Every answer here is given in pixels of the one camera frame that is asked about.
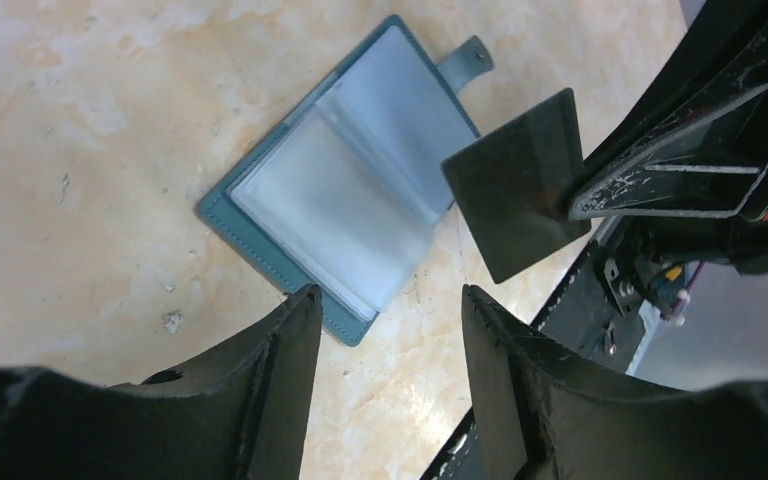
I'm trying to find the dark grey credit card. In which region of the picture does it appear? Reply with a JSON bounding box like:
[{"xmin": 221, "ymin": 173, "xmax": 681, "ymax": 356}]
[{"xmin": 442, "ymin": 88, "xmax": 592, "ymax": 284}]

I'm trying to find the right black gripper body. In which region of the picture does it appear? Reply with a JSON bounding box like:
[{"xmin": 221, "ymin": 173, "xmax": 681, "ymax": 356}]
[{"xmin": 648, "ymin": 173, "xmax": 768, "ymax": 275}]

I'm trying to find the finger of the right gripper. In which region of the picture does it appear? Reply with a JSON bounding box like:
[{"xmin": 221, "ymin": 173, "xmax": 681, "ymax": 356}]
[{"xmin": 568, "ymin": 1, "xmax": 768, "ymax": 220}]

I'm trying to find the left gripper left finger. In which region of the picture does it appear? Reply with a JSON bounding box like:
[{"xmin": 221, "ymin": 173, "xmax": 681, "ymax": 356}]
[{"xmin": 0, "ymin": 285, "xmax": 323, "ymax": 479}]

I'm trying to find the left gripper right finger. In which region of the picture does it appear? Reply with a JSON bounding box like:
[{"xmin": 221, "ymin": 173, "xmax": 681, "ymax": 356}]
[{"xmin": 461, "ymin": 286, "xmax": 768, "ymax": 479}]

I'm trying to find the teal leather card holder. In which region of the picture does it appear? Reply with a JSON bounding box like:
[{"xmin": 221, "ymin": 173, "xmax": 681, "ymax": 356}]
[{"xmin": 197, "ymin": 15, "xmax": 494, "ymax": 346}]

